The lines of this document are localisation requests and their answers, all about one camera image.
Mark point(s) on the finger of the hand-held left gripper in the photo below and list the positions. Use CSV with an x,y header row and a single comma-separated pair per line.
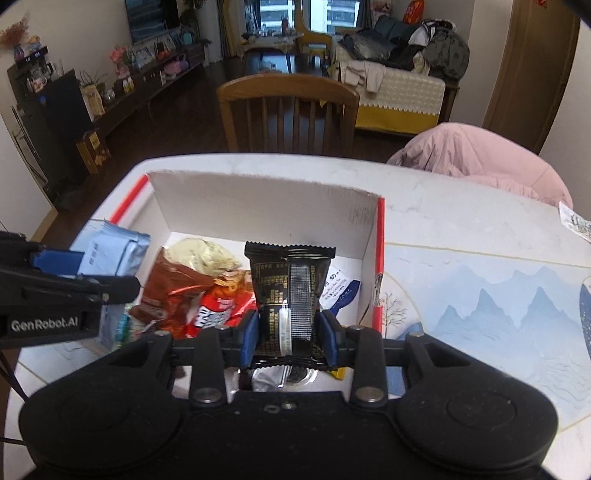
x,y
55,262
92,287

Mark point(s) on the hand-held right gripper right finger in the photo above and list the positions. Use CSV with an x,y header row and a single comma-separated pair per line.
x,y
328,337

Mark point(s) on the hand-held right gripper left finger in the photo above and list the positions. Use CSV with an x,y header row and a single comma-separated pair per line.
x,y
249,336

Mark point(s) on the red snack packet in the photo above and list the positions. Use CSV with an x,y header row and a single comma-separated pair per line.
x,y
221,305

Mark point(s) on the light blue snack packet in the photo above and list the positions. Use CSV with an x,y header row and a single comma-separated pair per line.
x,y
115,249

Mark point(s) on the white blue-label packet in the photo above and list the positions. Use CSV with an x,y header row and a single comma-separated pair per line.
x,y
339,286

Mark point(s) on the black snack packet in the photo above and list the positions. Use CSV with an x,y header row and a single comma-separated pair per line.
x,y
272,286

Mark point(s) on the brown shiny snack packet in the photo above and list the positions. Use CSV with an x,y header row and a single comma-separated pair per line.
x,y
171,286

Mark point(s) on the cream snack packet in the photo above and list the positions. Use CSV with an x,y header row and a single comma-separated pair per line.
x,y
203,256

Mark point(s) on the red cardboard box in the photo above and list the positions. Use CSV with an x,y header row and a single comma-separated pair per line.
x,y
258,207

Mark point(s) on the green wrapped candy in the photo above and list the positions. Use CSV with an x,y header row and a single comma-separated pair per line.
x,y
125,328

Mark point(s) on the yellow cardboard box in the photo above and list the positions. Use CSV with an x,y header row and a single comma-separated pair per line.
x,y
92,152

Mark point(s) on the black cabinet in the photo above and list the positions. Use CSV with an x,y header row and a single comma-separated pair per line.
x,y
51,129

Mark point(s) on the wooden TV cabinet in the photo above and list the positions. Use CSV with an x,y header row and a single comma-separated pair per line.
x,y
138,99

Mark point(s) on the pink flower bouquet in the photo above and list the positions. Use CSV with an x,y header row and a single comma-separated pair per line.
x,y
120,60

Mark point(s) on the pink jacket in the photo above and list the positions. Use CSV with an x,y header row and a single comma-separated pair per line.
x,y
471,157

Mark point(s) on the pink plush toy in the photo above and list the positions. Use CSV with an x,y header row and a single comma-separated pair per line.
x,y
176,64

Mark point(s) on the dried flower bunch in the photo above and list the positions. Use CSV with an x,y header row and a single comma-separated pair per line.
x,y
14,30

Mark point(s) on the cream lace sofa cover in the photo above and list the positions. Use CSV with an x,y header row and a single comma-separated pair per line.
x,y
401,99

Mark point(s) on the television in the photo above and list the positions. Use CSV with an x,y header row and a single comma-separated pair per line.
x,y
152,21

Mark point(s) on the white printed packet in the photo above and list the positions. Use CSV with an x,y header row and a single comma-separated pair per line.
x,y
575,221

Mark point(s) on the green houseplant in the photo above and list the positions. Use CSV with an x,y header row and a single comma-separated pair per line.
x,y
191,14

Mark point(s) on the grey curtain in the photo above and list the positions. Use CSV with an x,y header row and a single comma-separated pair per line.
x,y
225,27

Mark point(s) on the coffee table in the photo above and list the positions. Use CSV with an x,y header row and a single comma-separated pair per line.
x,y
268,46

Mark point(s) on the dark sofa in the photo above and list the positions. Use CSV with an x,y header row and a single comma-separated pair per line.
x,y
364,41

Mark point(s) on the yellow wooden chair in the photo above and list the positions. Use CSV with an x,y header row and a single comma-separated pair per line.
x,y
314,27

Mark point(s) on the heap of clothes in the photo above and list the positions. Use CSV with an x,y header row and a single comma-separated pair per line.
x,y
438,46

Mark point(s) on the window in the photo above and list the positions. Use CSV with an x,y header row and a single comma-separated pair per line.
x,y
332,11

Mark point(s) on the wooden door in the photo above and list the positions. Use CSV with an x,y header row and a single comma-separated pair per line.
x,y
526,69

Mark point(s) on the red gift bag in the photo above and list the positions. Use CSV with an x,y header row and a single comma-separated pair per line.
x,y
414,11

